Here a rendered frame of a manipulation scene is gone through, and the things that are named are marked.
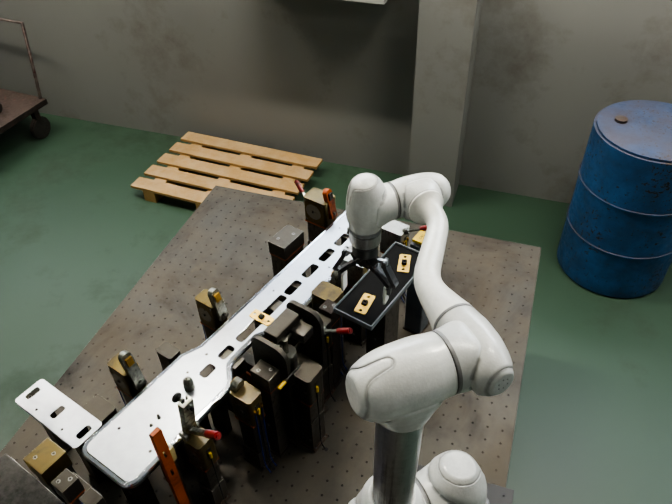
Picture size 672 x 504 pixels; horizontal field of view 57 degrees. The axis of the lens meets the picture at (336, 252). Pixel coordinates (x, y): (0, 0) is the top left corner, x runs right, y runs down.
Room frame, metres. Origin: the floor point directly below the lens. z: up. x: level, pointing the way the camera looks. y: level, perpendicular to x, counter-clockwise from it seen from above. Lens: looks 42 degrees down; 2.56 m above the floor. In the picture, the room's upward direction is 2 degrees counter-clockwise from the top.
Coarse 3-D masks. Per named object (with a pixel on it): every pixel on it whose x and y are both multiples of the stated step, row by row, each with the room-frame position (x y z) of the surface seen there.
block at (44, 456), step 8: (48, 440) 0.94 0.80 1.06; (40, 448) 0.92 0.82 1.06; (48, 448) 0.91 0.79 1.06; (56, 448) 0.91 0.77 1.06; (32, 456) 0.89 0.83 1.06; (40, 456) 0.89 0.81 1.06; (48, 456) 0.89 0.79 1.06; (56, 456) 0.89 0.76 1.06; (64, 456) 0.90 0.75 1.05; (32, 464) 0.87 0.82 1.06; (40, 464) 0.87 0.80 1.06; (48, 464) 0.87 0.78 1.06; (56, 464) 0.87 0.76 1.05; (64, 464) 0.89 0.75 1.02; (72, 464) 0.90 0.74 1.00; (40, 472) 0.84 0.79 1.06; (48, 472) 0.85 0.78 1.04; (56, 472) 0.87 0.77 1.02; (40, 480) 0.88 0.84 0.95; (48, 480) 0.84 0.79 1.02; (48, 488) 0.86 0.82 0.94
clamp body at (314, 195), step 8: (312, 192) 2.03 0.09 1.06; (320, 192) 2.02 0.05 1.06; (304, 200) 2.00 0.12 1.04; (312, 200) 1.97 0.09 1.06; (320, 200) 1.97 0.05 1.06; (312, 208) 1.97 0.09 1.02; (320, 208) 1.95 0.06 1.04; (312, 216) 1.97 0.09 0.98; (320, 216) 1.95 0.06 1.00; (328, 216) 1.95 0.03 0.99; (312, 224) 1.98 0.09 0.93; (320, 224) 1.95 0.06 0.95; (328, 224) 1.95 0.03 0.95; (312, 232) 1.99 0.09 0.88; (320, 232) 1.96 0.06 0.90; (312, 240) 1.99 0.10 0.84
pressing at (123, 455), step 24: (336, 240) 1.80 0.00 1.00; (288, 264) 1.68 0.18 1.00; (312, 264) 1.67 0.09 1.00; (264, 288) 1.56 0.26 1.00; (312, 288) 1.54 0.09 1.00; (240, 312) 1.44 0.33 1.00; (216, 336) 1.34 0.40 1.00; (264, 336) 1.34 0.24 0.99; (192, 360) 1.24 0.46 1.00; (216, 360) 1.24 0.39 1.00; (168, 384) 1.16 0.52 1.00; (216, 384) 1.15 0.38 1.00; (144, 408) 1.07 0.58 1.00; (168, 408) 1.07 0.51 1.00; (96, 432) 1.00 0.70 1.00; (120, 432) 0.99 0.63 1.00; (144, 432) 0.99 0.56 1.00; (168, 432) 0.99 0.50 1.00; (96, 456) 0.92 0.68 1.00; (120, 456) 0.92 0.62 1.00; (144, 456) 0.92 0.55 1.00; (120, 480) 0.85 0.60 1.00
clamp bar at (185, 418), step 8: (176, 400) 0.95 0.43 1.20; (184, 400) 0.96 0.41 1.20; (192, 400) 0.95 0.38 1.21; (184, 408) 0.92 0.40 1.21; (192, 408) 0.93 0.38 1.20; (184, 416) 0.93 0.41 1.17; (192, 416) 0.95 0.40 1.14; (184, 424) 0.93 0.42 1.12; (192, 424) 0.95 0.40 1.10; (184, 432) 0.94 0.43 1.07
